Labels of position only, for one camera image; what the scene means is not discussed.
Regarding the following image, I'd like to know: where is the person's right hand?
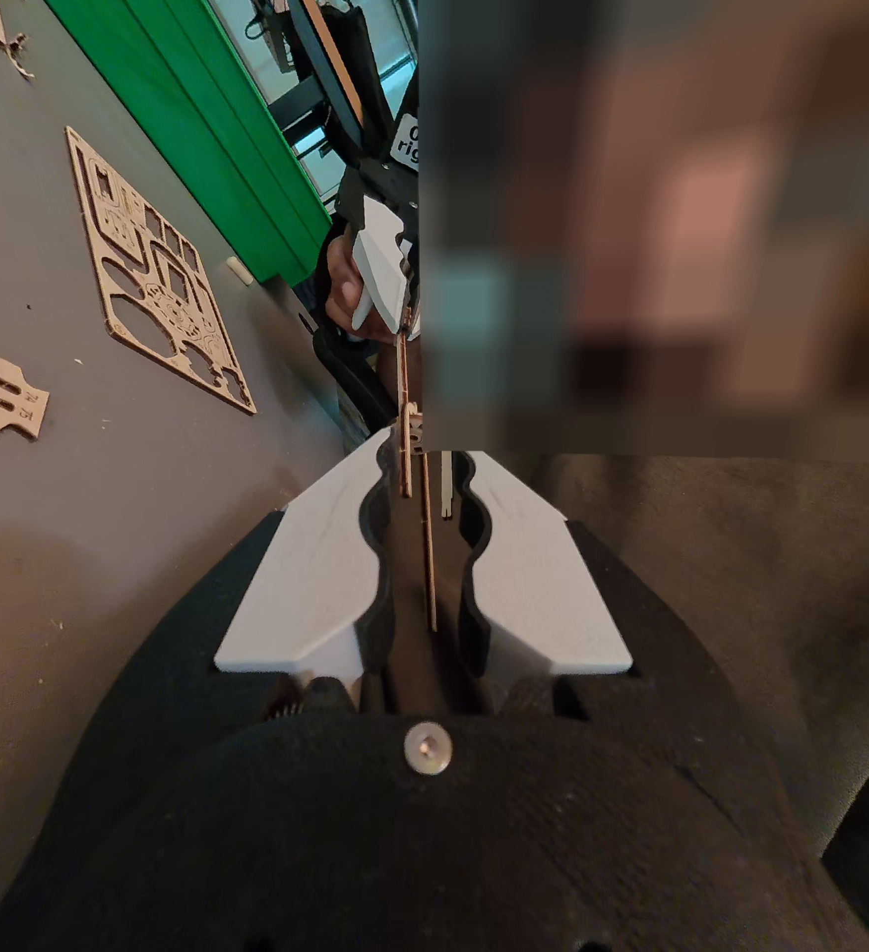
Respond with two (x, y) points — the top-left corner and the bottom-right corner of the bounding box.
(325, 237), (398, 345)

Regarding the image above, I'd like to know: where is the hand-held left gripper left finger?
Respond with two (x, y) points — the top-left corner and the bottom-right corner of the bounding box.
(213, 428), (394, 681)

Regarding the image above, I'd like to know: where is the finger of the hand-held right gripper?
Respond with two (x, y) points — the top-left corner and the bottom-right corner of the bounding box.
(350, 195), (415, 337)

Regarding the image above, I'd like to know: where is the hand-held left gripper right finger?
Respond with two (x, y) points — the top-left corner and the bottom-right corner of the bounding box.
(458, 451), (634, 679)

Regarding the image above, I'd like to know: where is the wooden dome frame assembly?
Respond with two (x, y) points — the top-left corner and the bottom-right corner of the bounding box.
(397, 402), (454, 633)

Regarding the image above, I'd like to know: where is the pale wooden parts sheet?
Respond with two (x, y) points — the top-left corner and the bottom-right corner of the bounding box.
(64, 124), (258, 417)

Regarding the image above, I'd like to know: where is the green plastic panel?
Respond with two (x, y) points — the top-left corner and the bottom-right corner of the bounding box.
(42, 0), (333, 285)

